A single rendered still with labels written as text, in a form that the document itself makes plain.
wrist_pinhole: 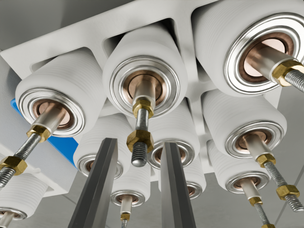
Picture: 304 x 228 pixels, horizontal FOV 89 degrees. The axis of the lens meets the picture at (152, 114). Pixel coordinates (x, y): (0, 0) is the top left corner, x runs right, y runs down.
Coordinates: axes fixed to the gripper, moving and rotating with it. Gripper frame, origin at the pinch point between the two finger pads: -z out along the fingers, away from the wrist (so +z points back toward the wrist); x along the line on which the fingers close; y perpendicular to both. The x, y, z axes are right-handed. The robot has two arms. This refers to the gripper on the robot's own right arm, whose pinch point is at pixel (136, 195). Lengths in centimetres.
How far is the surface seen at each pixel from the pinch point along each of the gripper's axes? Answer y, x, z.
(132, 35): -4.3, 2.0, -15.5
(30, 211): 37.8, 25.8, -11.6
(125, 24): -4.8, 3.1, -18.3
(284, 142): 31, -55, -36
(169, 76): -1.9, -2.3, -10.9
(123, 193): 23.7, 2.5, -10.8
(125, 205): 25.3, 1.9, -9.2
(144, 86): -1.0, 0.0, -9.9
